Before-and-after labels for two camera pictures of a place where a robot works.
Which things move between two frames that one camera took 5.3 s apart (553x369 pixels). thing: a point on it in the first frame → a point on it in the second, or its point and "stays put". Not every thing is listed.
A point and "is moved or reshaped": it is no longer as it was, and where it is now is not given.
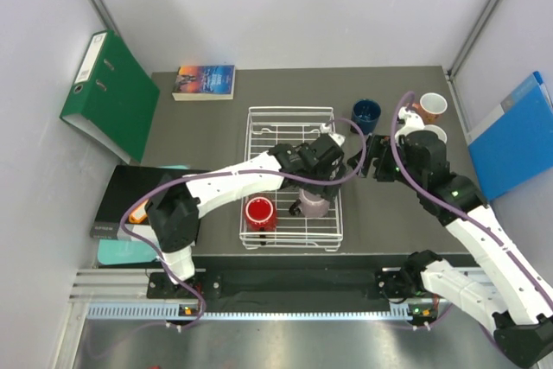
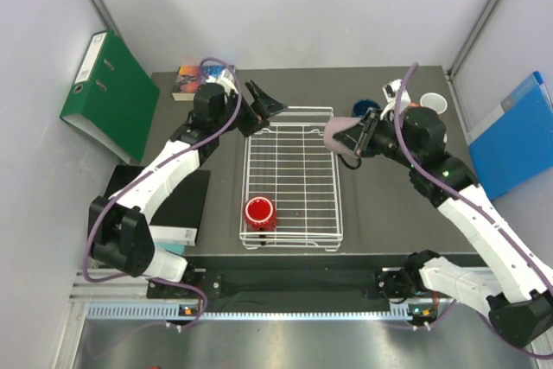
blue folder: [515, 144] stays put
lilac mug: [313, 205] is moved or reshaped
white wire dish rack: [269, 127] stays put
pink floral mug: [431, 105] stays put
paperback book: [211, 82] stays put
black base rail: [259, 282] stays put
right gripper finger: [354, 161] → [353, 136]
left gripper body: [322, 173] → [249, 119]
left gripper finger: [327, 191] → [267, 105]
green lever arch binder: [113, 98] stays put
